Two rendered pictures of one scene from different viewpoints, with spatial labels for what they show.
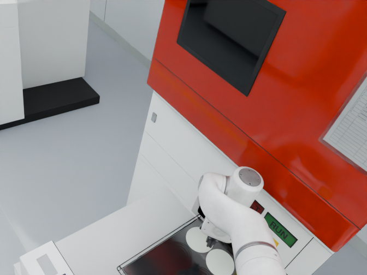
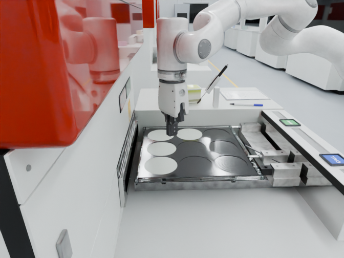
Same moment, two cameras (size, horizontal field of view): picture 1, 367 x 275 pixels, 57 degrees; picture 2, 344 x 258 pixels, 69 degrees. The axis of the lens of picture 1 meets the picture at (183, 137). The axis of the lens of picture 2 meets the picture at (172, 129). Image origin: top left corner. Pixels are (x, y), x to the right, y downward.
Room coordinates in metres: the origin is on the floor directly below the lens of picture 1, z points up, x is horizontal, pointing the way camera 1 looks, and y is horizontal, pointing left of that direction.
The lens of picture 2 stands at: (1.09, 0.37, 1.31)
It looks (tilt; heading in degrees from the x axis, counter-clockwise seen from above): 24 degrees down; 232
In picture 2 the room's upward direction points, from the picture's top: straight up
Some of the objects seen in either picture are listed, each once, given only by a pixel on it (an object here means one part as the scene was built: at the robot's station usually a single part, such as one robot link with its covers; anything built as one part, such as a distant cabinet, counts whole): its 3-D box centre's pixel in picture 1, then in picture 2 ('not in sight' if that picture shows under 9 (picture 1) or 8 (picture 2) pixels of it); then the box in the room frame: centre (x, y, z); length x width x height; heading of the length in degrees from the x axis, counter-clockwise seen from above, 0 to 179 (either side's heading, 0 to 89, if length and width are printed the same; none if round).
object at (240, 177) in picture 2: (163, 239); (199, 179); (0.66, -0.05, 0.90); 0.37 x 0.01 x 0.01; 144
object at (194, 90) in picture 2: not in sight; (191, 93); (0.35, -0.44, 1.00); 0.07 x 0.07 x 0.07; 63
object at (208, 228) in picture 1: (222, 221); (172, 95); (0.65, -0.19, 1.10); 0.10 x 0.07 x 0.11; 87
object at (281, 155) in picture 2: not in sight; (273, 155); (0.38, 0.01, 0.89); 0.08 x 0.03 x 0.03; 144
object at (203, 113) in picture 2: not in sight; (202, 111); (0.26, -0.45, 0.89); 0.62 x 0.35 x 0.14; 144
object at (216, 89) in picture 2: not in sight; (212, 91); (0.33, -0.33, 1.03); 0.06 x 0.04 x 0.13; 144
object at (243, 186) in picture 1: (238, 191); (173, 43); (0.65, -0.19, 1.25); 0.09 x 0.08 x 0.13; 96
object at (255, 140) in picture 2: not in sight; (263, 152); (0.34, -0.06, 0.87); 0.36 x 0.08 x 0.03; 54
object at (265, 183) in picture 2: not in sight; (214, 183); (0.58, -0.06, 0.84); 0.50 x 0.02 x 0.03; 144
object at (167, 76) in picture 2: not in sight; (172, 73); (0.65, -0.19, 1.17); 0.09 x 0.08 x 0.03; 87
